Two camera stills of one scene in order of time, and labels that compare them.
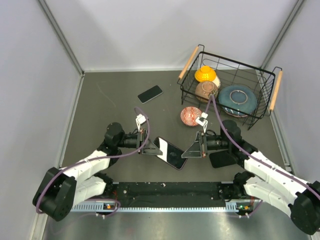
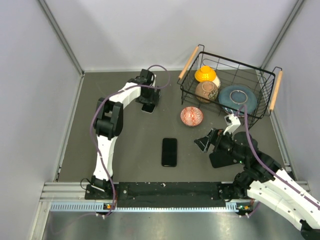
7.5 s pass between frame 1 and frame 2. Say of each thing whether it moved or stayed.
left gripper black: moved
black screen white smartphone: moved
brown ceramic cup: stayed
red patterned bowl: stayed
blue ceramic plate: stayed
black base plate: stayed
